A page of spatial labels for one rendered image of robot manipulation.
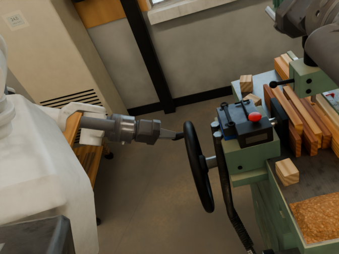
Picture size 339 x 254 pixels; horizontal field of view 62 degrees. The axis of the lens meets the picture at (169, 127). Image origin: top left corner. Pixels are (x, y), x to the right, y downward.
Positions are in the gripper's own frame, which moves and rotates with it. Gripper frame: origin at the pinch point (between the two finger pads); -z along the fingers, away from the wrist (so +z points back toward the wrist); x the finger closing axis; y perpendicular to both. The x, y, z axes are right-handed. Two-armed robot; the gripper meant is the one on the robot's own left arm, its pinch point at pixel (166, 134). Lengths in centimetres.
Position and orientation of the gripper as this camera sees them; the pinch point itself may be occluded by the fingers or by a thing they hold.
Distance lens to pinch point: 90.7
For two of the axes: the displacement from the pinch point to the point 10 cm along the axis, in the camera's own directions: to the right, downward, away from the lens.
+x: 2.4, -3.5, -9.1
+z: -9.7, -1.3, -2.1
